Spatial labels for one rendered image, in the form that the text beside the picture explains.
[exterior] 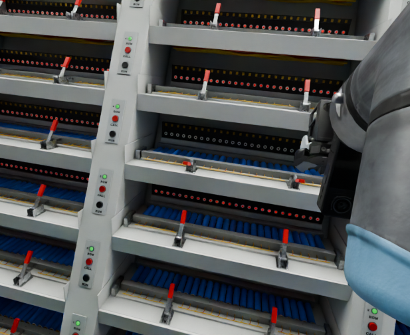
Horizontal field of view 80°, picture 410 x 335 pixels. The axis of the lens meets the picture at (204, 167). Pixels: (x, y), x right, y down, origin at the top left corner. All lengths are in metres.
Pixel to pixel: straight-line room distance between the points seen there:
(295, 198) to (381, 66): 0.47
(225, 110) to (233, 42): 0.18
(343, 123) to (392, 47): 0.09
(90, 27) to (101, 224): 0.57
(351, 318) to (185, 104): 0.65
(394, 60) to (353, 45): 0.57
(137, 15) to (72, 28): 0.21
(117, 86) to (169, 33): 0.20
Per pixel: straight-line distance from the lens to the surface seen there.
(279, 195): 0.64
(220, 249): 0.68
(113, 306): 0.79
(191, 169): 0.66
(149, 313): 0.77
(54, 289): 0.88
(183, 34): 0.77
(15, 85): 0.96
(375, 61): 0.23
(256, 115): 0.66
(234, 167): 0.67
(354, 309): 0.73
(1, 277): 0.97
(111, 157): 0.71
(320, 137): 0.37
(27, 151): 0.88
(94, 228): 0.74
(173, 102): 0.69
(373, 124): 0.19
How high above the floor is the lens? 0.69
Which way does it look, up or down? 3 degrees up
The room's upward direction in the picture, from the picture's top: 9 degrees clockwise
